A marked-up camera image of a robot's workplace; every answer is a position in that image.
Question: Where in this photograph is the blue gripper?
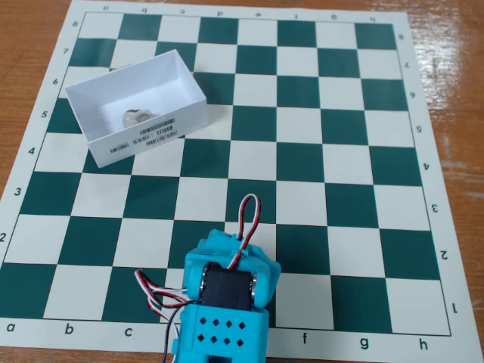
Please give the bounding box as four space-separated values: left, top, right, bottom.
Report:
198 228 282 308

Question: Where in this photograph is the white cardboard box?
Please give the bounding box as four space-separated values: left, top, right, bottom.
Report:
64 49 208 169

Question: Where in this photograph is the green and white chessboard mat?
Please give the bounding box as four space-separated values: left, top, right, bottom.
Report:
0 0 463 360

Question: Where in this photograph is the looped red white black cable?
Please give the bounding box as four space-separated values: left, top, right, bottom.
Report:
228 194 262 271

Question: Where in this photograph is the red white black servo cable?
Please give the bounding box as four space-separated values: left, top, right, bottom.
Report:
135 268 191 363

